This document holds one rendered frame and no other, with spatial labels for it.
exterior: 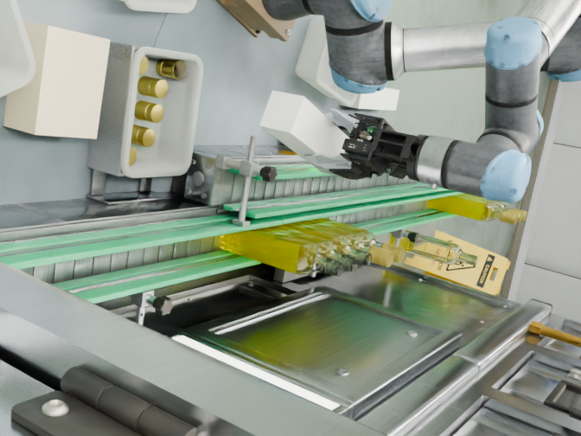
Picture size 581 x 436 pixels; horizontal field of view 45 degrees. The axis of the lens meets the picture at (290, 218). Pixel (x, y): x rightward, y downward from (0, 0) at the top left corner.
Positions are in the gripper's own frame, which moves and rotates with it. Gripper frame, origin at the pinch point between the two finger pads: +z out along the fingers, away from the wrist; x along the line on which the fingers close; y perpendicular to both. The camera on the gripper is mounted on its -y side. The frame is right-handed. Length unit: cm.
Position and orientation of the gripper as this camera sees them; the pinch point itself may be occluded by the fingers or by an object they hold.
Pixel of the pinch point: (319, 138)
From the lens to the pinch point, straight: 121.3
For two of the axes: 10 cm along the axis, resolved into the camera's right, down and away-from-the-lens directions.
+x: -3.4, 9.4, -1.0
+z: -8.2, -2.4, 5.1
